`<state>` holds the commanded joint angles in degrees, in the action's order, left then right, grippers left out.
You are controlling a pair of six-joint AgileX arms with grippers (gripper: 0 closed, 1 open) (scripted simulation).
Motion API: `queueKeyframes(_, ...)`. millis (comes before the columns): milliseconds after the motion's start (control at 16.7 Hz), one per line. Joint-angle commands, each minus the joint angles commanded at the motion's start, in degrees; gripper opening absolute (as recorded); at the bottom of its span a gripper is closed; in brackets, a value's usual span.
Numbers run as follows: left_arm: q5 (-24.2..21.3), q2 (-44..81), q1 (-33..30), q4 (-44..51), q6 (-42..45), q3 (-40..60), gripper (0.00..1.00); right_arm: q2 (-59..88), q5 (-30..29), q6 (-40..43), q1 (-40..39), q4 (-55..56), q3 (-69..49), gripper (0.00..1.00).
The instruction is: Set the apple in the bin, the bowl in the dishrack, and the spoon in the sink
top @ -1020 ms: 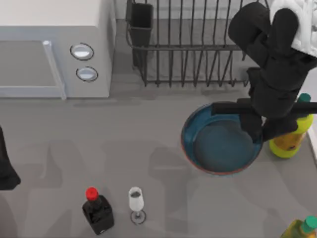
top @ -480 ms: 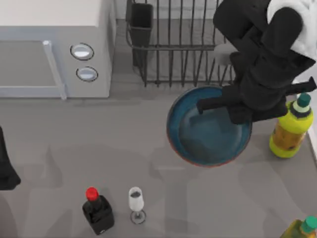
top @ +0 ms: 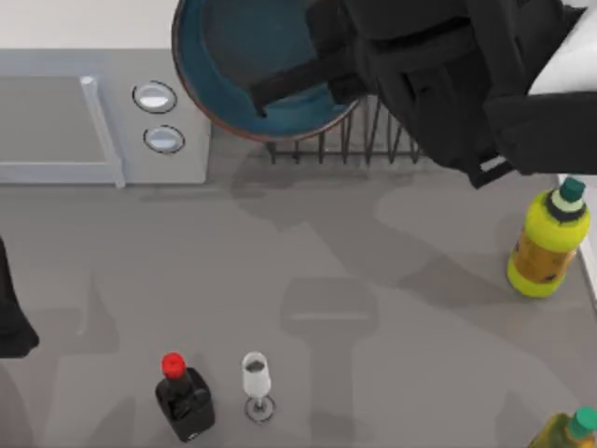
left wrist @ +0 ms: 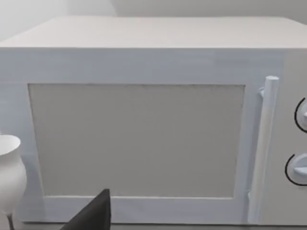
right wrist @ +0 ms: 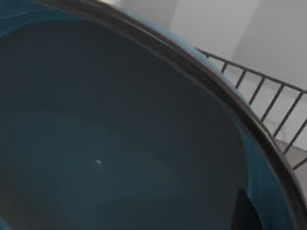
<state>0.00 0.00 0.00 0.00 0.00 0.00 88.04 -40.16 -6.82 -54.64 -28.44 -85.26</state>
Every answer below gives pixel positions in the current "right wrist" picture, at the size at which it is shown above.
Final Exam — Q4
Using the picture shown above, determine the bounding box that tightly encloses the blue bowl with dark rim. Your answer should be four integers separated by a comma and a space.
0, 0, 307, 230

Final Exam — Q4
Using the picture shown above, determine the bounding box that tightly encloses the black wire rack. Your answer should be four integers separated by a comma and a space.
194, 46, 307, 171

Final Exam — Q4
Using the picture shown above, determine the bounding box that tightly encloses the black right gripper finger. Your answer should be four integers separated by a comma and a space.
231, 188, 264, 230

